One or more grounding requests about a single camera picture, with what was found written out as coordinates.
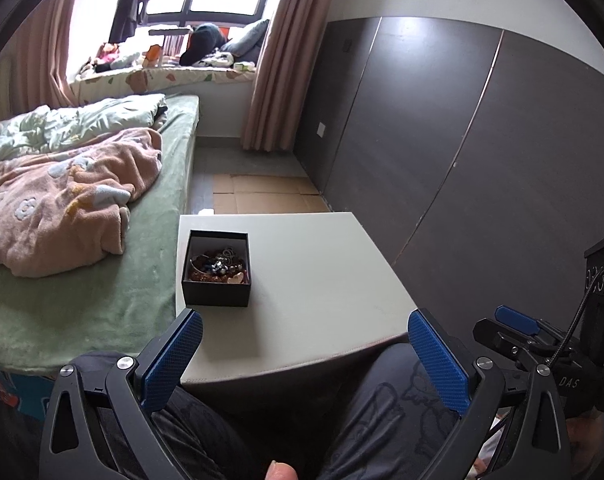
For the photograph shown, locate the black bag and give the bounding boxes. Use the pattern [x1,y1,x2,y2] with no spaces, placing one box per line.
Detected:
[179,22,229,67]

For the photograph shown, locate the pink curtain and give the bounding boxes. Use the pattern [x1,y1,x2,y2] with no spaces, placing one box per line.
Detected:
[9,0,112,109]
[240,0,345,152]

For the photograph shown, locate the dark hanging garment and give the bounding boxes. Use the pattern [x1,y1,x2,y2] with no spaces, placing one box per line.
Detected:
[109,0,163,45]

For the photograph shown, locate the pile of soft toys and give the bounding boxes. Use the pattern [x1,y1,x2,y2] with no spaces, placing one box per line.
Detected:
[78,42,149,79]

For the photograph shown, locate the dark wardrobe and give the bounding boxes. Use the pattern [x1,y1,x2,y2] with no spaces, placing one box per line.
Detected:
[294,16,604,346]

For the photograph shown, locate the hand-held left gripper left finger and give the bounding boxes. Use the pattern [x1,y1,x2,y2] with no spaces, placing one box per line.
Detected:
[39,308,205,480]

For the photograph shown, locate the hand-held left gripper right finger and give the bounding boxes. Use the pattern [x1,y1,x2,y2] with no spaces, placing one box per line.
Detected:
[407,308,575,480]

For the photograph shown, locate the grey pillow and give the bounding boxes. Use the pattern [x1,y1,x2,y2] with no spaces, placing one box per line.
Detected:
[220,18,272,64]

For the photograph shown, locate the pink fleece blanket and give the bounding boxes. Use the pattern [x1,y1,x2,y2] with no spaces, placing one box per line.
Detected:
[0,127,163,279]

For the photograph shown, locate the green bed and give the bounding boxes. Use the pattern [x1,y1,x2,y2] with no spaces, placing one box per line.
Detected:
[0,94,203,377]

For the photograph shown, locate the person's right hand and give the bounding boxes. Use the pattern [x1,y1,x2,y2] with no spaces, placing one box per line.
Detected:
[564,412,604,463]

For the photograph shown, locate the leaf print window seat cushion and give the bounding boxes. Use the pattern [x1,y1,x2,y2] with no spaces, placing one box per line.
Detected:
[73,61,259,107]

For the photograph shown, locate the colourful printed cloth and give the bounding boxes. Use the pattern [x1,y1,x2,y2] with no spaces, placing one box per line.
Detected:
[0,362,51,423]

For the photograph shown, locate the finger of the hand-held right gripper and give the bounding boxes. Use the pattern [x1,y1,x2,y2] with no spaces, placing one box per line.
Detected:
[494,304,557,341]
[472,317,537,367]

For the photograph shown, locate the person's left hand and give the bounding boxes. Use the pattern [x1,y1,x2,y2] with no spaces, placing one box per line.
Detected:
[265,461,299,480]

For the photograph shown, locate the black jewelry box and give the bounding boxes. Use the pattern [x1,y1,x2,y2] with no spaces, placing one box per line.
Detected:
[181,230,253,308]

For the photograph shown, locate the flattened cardboard sheet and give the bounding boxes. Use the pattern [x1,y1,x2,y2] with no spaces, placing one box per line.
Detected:
[212,173,331,215]

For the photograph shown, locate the brown seed bead bracelet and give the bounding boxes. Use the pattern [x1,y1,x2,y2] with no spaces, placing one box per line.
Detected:
[189,247,247,286]

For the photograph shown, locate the light green quilt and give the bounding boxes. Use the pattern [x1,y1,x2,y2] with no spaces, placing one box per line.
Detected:
[0,94,169,167]

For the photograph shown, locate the dark printed pants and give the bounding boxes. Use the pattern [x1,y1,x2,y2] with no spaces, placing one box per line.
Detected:
[0,342,532,480]

